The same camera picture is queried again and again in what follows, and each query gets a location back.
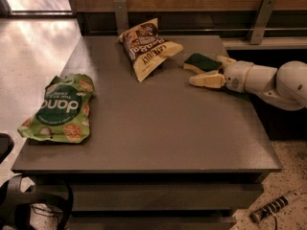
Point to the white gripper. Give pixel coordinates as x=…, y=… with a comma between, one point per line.
x=237, y=76

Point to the green and yellow sponge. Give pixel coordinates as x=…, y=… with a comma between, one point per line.
x=200, y=64

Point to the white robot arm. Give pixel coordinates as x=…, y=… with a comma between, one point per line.
x=284, y=87

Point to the brown and cream chip bag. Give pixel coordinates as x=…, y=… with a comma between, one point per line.
x=145, y=49

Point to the green rice chip bag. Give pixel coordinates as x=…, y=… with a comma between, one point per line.
x=64, y=114

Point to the grey drawer cabinet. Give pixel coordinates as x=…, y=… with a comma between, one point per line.
x=161, y=154

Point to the white power strip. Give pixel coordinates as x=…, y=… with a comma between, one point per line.
x=275, y=206

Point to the black round object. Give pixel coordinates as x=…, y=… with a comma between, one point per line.
x=6, y=146

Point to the black chair base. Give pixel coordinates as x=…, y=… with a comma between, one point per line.
x=15, y=205

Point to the right metal bracket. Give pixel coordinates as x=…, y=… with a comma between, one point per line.
x=256, y=34

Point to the metal bracket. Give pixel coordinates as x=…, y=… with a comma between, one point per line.
x=121, y=15
x=256, y=34

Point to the left metal bracket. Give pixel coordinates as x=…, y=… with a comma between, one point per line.
x=121, y=15

